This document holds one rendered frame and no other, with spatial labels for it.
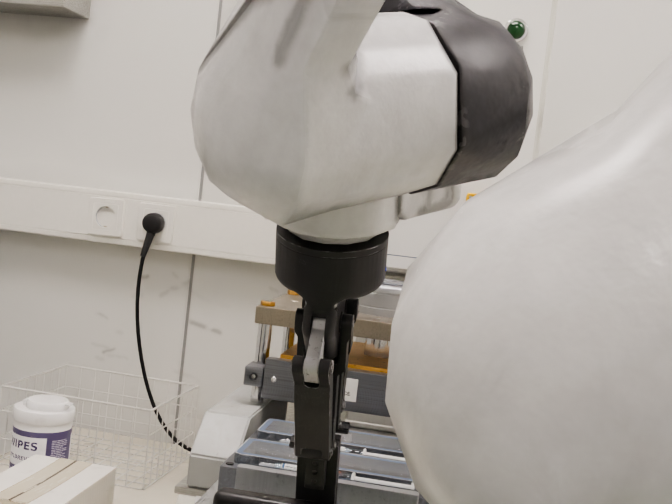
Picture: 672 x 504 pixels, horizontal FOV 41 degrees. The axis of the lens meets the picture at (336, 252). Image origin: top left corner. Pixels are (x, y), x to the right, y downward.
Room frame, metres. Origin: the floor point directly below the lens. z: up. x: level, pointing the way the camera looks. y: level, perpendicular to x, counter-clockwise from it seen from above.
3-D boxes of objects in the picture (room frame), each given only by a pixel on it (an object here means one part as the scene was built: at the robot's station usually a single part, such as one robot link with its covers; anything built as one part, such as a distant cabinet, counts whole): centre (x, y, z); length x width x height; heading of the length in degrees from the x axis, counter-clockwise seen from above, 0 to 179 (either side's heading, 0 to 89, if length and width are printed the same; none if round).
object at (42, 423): (1.31, 0.40, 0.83); 0.09 x 0.09 x 0.15
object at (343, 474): (0.80, -0.03, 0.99); 0.18 x 0.06 x 0.02; 82
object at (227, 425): (1.02, 0.08, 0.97); 0.25 x 0.05 x 0.07; 172
